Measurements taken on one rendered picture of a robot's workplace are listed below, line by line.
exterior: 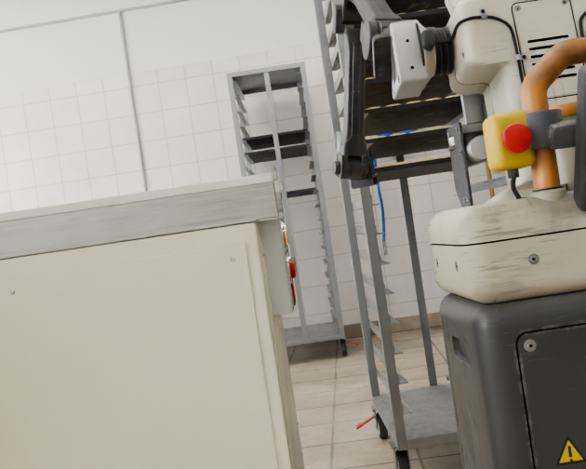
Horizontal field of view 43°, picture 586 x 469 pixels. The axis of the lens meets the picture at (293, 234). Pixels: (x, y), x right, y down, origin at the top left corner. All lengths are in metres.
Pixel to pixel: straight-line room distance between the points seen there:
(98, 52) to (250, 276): 4.78
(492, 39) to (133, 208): 0.66
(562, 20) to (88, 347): 0.92
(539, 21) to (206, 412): 0.84
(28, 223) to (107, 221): 0.11
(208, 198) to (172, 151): 4.44
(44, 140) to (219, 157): 1.29
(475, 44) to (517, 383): 0.61
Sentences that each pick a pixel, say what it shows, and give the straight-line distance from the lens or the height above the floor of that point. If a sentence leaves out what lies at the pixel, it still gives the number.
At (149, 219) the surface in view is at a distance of 1.05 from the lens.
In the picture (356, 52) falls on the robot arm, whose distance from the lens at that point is 1.90.
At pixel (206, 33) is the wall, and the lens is 5.57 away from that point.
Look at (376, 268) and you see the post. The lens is 2.25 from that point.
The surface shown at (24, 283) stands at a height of 0.80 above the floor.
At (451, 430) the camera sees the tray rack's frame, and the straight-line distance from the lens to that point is 2.39.
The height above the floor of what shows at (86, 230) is 0.86.
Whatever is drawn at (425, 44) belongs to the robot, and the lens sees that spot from 1.36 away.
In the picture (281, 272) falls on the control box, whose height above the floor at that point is 0.76.
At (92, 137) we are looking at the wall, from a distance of 5.65.
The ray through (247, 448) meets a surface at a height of 0.53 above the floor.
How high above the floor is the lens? 0.82
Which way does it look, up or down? level
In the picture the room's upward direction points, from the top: 8 degrees counter-clockwise
